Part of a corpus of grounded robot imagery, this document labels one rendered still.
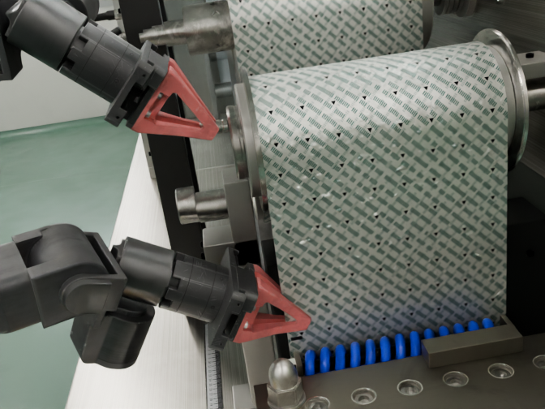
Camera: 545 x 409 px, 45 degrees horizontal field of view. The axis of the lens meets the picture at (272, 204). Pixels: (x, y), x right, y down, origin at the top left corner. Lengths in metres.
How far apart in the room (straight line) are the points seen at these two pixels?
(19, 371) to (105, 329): 2.15
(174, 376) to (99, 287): 0.38
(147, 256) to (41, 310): 0.11
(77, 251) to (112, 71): 0.16
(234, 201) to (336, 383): 0.21
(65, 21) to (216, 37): 0.29
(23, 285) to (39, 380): 2.14
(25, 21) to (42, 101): 5.83
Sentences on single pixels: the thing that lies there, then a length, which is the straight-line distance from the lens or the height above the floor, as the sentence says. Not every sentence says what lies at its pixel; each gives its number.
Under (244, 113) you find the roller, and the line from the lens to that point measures 0.61.
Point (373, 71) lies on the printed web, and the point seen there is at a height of 1.31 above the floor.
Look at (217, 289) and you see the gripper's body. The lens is 0.63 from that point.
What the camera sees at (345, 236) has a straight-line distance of 0.65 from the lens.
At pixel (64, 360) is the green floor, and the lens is 2.77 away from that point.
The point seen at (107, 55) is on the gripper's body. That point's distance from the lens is 0.61.
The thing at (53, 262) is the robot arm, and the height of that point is 1.21.
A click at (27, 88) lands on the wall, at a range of 6.44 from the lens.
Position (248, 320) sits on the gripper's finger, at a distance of 0.66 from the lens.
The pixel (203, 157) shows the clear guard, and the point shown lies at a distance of 1.69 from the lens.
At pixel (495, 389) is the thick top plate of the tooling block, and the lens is 0.66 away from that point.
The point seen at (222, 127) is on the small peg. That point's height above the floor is 1.27.
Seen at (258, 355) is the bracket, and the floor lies 0.98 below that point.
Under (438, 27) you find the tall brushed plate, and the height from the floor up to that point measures 1.27.
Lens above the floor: 1.44
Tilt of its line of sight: 23 degrees down
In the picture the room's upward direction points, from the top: 8 degrees counter-clockwise
